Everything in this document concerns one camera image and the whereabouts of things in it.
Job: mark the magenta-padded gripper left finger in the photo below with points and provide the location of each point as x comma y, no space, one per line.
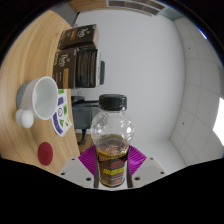
78,170

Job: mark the flat round red coaster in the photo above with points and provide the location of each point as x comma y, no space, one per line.
45,153

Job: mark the white green purple leaflet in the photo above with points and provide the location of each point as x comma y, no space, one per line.
61,111

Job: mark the clear black-capped drink bottle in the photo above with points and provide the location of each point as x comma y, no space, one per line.
111,150

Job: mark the white ceramic mug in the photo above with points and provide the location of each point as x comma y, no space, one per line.
43,98

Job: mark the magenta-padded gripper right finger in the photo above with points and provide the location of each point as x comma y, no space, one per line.
143,168

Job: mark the dark brown ribbed carton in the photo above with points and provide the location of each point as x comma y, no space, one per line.
87,68

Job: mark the ceiling light panel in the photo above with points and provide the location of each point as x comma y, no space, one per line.
219,123

